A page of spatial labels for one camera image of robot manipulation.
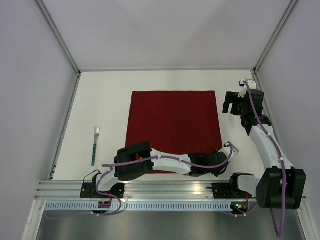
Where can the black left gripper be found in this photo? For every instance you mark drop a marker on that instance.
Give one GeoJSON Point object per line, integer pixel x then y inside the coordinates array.
{"type": "Point", "coordinates": [216, 172]}

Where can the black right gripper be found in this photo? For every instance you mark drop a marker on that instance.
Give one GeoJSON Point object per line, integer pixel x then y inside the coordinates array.
{"type": "Point", "coordinates": [231, 97]}

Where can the red cloth napkin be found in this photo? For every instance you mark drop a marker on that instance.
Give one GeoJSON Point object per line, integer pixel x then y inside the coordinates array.
{"type": "Point", "coordinates": [175, 122]}

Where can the fork with green handle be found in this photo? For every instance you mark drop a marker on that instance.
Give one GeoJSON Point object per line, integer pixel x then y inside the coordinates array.
{"type": "Point", "coordinates": [94, 150]}

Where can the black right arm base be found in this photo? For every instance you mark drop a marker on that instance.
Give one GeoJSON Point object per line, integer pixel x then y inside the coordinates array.
{"type": "Point", "coordinates": [223, 190]}

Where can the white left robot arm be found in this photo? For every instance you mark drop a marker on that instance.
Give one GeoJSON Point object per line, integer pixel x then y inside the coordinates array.
{"type": "Point", "coordinates": [135, 161]}

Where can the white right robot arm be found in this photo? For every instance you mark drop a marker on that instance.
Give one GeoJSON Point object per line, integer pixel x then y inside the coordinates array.
{"type": "Point", "coordinates": [281, 182]}

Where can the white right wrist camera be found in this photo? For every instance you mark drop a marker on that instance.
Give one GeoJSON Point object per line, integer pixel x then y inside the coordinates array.
{"type": "Point", "coordinates": [246, 84]}

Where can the aluminium frame post right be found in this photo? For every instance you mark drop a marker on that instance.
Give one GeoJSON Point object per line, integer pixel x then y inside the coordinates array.
{"type": "Point", "coordinates": [275, 34]}

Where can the aluminium frame post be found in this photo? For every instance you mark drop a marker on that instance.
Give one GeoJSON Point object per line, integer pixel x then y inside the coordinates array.
{"type": "Point", "coordinates": [275, 34]}
{"type": "Point", "coordinates": [57, 35]}

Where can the aluminium front rail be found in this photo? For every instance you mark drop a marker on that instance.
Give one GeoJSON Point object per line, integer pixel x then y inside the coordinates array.
{"type": "Point", "coordinates": [132, 190]}

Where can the white slotted cable duct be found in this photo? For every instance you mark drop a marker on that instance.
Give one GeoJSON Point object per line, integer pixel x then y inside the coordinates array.
{"type": "Point", "coordinates": [215, 206]}

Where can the aluminium frame post left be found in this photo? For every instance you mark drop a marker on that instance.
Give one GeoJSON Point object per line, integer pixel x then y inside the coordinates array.
{"type": "Point", "coordinates": [57, 35]}

